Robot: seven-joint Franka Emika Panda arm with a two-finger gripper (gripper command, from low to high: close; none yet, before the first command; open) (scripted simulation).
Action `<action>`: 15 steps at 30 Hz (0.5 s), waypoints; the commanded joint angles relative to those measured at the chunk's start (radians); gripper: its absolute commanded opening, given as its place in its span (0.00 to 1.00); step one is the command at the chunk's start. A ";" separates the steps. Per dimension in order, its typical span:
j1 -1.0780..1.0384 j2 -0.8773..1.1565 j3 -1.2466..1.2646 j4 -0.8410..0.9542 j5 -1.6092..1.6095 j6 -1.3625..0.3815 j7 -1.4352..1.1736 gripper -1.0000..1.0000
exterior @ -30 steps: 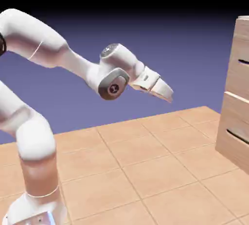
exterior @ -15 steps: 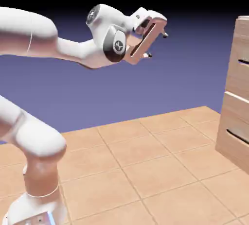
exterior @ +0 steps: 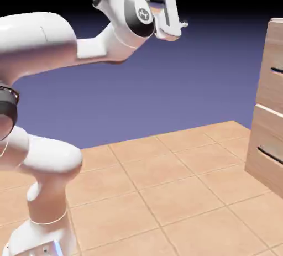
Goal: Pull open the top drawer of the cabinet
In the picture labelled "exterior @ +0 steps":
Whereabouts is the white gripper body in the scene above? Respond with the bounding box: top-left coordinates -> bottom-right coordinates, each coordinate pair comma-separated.
154,0 -> 184,41

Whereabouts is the light wood cabinet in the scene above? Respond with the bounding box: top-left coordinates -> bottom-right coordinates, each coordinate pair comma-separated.
244,17 -> 283,200

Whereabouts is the light wood drawer front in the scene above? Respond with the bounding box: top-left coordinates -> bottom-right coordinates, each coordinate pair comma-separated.
244,104 -> 283,200
255,20 -> 283,114

